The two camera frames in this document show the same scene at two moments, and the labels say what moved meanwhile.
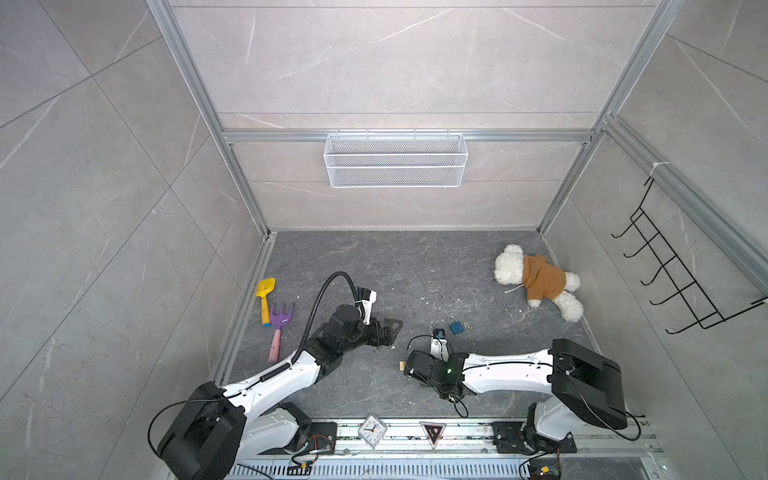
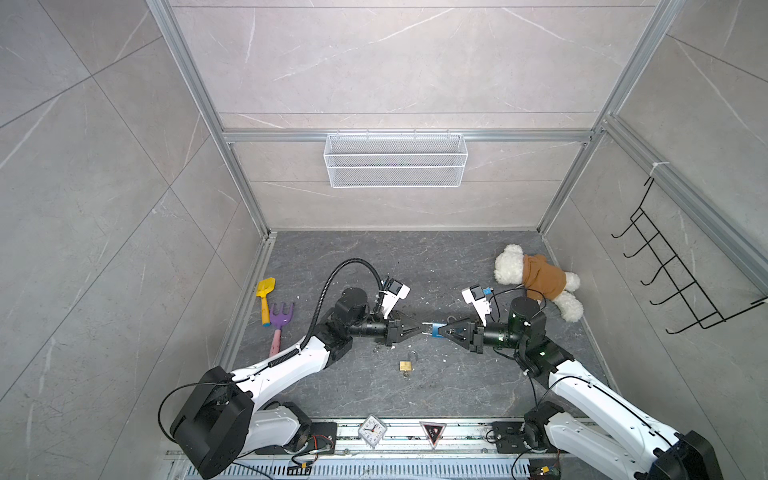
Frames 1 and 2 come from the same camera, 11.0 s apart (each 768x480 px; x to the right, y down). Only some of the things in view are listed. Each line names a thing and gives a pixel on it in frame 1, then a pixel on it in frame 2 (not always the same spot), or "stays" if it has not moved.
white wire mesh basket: x=395 y=161 stays
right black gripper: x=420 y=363 → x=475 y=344
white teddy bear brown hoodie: x=542 y=280 stays
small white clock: x=372 y=430 stays
